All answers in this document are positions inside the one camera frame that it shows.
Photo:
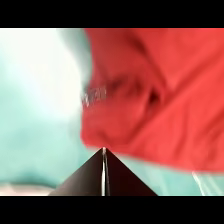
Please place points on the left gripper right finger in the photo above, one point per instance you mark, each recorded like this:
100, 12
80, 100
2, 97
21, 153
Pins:
124, 181

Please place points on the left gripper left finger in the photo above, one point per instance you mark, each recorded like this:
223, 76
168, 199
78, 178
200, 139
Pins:
87, 179

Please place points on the red T-shirt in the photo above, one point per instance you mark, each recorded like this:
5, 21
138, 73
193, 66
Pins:
156, 96

